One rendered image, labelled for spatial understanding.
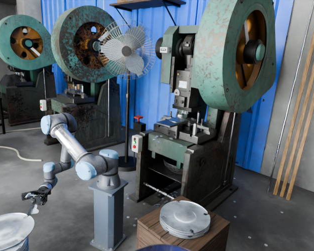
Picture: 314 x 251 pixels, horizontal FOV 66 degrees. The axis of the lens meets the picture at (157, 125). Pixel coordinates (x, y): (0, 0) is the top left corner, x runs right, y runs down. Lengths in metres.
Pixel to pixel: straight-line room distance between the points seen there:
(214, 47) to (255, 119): 1.67
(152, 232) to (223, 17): 1.22
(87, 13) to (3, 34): 1.76
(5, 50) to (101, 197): 3.18
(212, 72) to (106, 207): 1.04
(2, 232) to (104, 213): 0.55
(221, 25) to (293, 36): 1.55
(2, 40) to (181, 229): 3.69
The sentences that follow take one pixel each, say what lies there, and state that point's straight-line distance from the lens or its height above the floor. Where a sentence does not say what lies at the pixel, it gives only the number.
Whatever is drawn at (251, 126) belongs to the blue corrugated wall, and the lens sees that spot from 2.98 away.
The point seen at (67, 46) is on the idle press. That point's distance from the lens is 2.76.
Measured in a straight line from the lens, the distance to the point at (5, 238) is 1.58.
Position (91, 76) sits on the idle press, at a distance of 2.91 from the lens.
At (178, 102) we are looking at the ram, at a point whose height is 0.93.
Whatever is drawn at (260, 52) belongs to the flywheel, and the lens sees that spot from 1.71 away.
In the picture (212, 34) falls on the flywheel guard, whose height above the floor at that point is 1.40.
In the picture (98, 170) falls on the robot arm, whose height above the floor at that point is 0.62.
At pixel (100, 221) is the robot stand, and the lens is 1.73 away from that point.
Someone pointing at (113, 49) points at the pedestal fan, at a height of 1.30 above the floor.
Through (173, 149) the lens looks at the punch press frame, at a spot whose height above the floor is 0.58.
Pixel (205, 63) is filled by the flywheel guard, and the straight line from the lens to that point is 1.45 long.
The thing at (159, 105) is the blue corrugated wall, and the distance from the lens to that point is 3.69.
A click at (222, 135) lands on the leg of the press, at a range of 2.13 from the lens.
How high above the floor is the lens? 1.27
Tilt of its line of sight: 16 degrees down
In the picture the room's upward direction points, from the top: 4 degrees clockwise
